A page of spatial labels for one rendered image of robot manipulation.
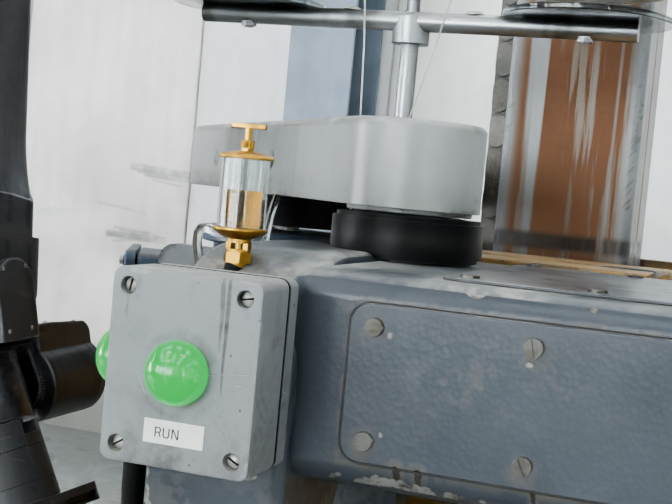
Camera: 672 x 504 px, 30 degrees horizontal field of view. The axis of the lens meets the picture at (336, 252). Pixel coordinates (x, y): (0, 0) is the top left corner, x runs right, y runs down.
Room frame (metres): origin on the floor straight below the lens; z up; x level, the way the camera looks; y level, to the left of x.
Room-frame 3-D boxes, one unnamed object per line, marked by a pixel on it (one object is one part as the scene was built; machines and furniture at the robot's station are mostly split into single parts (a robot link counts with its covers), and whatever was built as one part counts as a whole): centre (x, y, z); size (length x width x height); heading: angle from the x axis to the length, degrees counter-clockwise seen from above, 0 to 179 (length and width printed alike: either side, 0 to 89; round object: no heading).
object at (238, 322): (0.58, 0.06, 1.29); 0.08 x 0.05 x 0.09; 71
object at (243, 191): (0.64, 0.05, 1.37); 0.03 x 0.02 x 0.03; 71
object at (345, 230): (0.74, -0.04, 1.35); 0.09 x 0.09 x 0.03
